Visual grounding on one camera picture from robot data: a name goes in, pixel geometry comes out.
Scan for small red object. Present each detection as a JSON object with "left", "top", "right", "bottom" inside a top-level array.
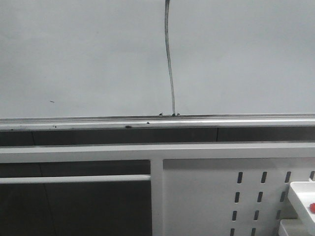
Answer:
[{"left": 309, "top": 203, "right": 315, "bottom": 213}]

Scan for white whiteboard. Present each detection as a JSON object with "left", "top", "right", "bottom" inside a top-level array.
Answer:
[{"left": 0, "top": 0, "right": 315, "bottom": 118}]

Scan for lower white plastic bin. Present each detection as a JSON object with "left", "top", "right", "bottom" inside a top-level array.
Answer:
[{"left": 278, "top": 219, "right": 310, "bottom": 236}]

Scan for white slotted pegboard panel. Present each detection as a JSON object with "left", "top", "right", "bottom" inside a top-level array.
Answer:
[{"left": 163, "top": 158, "right": 315, "bottom": 236}]

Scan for white metal frame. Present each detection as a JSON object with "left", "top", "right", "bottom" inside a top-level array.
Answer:
[{"left": 0, "top": 143, "right": 315, "bottom": 236}]

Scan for white plastic bin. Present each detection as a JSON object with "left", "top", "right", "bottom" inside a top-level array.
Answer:
[
  {"left": 288, "top": 181, "right": 315, "bottom": 236},
  {"left": 278, "top": 219, "right": 310, "bottom": 236}
]

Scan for aluminium whiteboard tray rail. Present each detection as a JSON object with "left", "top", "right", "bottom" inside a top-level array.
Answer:
[{"left": 0, "top": 114, "right": 315, "bottom": 131}]

